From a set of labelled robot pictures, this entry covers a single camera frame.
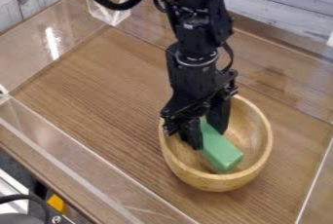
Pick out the clear acrylic tray wall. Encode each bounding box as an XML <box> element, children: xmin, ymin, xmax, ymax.
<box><xmin>0</xmin><ymin>86</ymin><xmax>200</xmax><ymax>224</ymax></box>

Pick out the brown wooden bowl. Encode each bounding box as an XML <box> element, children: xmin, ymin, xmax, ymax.
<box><xmin>160</xmin><ymin>95</ymin><xmax>273</xmax><ymax>192</ymax></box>

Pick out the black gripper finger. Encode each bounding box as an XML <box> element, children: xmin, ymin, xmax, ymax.
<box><xmin>178</xmin><ymin>118</ymin><xmax>204</xmax><ymax>150</ymax></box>
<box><xmin>208</xmin><ymin>93</ymin><xmax>232</xmax><ymax>134</ymax></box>

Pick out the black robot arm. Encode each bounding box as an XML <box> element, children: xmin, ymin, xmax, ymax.
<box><xmin>94</xmin><ymin>0</ymin><xmax>238</xmax><ymax>150</ymax></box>

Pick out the clear acrylic corner bracket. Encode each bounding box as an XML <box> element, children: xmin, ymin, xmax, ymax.
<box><xmin>86</xmin><ymin>0</ymin><xmax>131</xmax><ymax>26</ymax></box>

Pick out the green rectangular block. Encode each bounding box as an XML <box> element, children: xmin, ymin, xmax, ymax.
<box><xmin>201</xmin><ymin>118</ymin><xmax>244</xmax><ymax>173</ymax></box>

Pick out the black cable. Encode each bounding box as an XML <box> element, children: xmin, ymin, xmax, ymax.
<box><xmin>0</xmin><ymin>194</ymin><xmax>53</xmax><ymax>224</ymax></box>

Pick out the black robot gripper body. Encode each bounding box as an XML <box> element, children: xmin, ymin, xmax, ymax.
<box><xmin>161</xmin><ymin>44</ymin><xmax>238</xmax><ymax>135</ymax></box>

